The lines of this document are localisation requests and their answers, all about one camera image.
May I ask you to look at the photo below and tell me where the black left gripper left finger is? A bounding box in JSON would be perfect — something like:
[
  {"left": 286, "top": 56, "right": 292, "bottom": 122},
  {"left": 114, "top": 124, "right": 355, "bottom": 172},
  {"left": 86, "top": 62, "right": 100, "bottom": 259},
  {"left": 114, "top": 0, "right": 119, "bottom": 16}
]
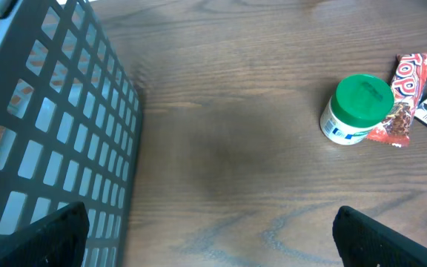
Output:
[{"left": 0, "top": 202, "right": 90, "bottom": 267}]

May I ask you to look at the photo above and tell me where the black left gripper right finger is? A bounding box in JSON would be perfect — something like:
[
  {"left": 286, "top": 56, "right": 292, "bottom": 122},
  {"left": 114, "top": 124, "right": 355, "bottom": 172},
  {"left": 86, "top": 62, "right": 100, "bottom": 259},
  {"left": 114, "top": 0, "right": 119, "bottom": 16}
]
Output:
[{"left": 332, "top": 205, "right": 427, "bottom": 267}]

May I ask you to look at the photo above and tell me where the green lid jar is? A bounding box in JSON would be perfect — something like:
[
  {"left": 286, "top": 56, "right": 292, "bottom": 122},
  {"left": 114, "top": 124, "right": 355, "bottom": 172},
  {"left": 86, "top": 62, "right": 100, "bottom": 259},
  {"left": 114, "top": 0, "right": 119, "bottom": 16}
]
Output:
[{"left": 320, "top": 74, "right": 394, "bottom": 145}]

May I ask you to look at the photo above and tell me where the red snack wrapper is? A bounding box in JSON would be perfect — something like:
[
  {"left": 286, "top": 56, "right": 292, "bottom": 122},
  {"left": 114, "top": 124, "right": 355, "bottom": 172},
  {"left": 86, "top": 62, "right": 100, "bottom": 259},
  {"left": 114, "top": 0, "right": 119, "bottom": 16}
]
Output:
[{"left": 366, "top": 53, "right": 427, "bottom": 148}]

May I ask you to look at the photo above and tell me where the grey plastic basket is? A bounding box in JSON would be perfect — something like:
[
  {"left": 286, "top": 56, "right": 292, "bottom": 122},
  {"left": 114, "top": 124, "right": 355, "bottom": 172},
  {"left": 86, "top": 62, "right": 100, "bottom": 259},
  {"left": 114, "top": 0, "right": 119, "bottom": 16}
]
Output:
[{"left": 0, "top": 0, "right": 142, "bottom": 266}]

